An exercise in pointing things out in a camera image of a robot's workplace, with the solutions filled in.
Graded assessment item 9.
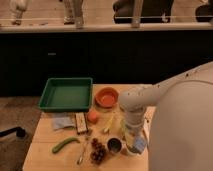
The black office chair base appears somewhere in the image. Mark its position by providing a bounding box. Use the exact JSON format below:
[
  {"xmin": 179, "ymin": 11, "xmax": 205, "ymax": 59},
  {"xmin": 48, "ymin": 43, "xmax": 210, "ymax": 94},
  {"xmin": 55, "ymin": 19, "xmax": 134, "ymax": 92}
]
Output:
[{"xmin": 0, "ymin": 127, "xmax": 26, "ymax": 138}]

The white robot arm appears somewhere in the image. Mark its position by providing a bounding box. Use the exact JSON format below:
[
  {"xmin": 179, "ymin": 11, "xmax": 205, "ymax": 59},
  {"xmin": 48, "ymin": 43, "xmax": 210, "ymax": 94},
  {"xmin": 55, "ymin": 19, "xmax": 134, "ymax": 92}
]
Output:
[{"xmin": 119, "ymin": 61, "xmax": 213, "ymax": 171}]

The yellow banana toy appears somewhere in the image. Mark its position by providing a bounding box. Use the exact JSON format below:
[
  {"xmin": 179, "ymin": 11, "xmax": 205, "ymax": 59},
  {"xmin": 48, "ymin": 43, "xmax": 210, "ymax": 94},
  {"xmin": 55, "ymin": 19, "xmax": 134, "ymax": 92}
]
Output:
[{"xmin": 103, "ymin": 113, "xmax": 116, "ymax": 133}]

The orange plastic bowl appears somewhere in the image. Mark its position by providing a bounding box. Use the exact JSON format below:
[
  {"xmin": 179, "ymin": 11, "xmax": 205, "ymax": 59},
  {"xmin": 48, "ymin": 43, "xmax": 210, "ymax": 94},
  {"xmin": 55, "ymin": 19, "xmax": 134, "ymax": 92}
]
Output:
[{"xmin": 95, "ymin": 87, "xmax": 118, "ymax": 108}]

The grey cloth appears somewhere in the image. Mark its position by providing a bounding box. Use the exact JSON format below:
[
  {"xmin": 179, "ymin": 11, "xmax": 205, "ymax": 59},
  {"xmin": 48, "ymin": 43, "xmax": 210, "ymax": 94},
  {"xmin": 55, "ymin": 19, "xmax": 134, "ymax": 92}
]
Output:
[{"xmin": 53, "ymin": 117, "xmax": 75, "ymax": 130}]

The metal spoon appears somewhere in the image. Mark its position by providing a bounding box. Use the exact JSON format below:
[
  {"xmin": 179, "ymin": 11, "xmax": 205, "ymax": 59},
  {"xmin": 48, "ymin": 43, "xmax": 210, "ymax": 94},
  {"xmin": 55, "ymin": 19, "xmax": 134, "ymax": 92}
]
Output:
[{"xmin": 77, "ymin": 140, "xmax": 89, "ymax": 165}]

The bunch of dark grapes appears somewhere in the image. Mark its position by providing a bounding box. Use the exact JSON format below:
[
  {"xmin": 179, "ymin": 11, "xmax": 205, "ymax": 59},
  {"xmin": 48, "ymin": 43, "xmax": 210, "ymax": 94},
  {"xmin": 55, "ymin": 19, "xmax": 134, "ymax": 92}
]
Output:
[{"xmin": 90, "ymin": 138, "xmax": 107, "ymax": 164}]

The orange fruit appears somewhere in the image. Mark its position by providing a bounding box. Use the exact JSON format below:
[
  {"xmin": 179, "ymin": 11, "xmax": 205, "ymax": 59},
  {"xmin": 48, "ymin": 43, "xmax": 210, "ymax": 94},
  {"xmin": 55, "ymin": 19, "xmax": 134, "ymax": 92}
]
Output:
[{"xmin": 87, "ymin": 110, "xmax": 99, "ymax": 124}]

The green plastic tray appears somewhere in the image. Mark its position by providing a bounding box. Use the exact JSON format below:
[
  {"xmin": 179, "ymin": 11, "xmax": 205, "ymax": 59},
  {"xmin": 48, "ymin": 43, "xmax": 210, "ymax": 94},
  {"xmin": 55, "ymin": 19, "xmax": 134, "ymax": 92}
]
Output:
[{"xmin": 39, "ymin": 78, "xmax": 93, "ymax": 112}]

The small metal cup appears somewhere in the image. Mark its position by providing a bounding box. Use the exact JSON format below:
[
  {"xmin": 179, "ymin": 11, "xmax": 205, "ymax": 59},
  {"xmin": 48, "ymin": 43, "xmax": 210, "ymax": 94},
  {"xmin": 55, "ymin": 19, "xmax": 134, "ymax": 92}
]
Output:
[{"xmin": 107, "ymin": 138, "xmax": 122, "ymax": 154}]

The green cucumber toy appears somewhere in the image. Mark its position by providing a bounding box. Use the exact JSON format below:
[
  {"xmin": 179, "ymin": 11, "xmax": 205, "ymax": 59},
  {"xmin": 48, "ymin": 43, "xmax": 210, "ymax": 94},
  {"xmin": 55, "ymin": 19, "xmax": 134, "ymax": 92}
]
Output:
[{"xmin": 52, "ymin": 137, "xmax": 80, "ymax": 154}]

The blue sponge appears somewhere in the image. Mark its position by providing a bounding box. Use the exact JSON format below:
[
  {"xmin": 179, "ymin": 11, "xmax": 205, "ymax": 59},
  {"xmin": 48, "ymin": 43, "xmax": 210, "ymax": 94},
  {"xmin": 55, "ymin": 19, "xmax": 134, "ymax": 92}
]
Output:
[{"xmin": 133, "ymin": 136, "xmax": 147, "ymax": 154}]

